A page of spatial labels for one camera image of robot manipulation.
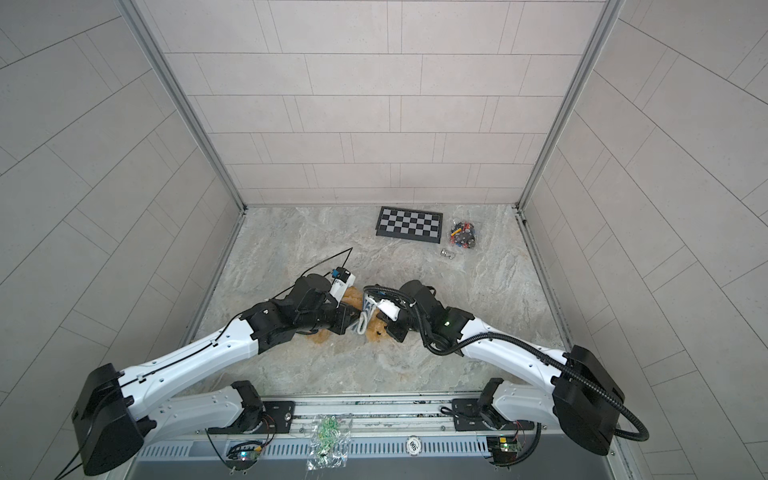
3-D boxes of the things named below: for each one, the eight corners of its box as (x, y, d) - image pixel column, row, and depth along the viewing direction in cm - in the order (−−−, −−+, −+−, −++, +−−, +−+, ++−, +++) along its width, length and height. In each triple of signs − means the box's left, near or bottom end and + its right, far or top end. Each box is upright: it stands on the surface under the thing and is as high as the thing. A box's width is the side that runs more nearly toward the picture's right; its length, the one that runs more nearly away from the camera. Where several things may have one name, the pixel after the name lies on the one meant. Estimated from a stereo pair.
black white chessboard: (375, 236, 110) (375, 229, 107) (381, 212, 117) (381, 205, 115) (440, 243, 108) (441, 237, 105) (441, 219, 115) (443, 212, 113)
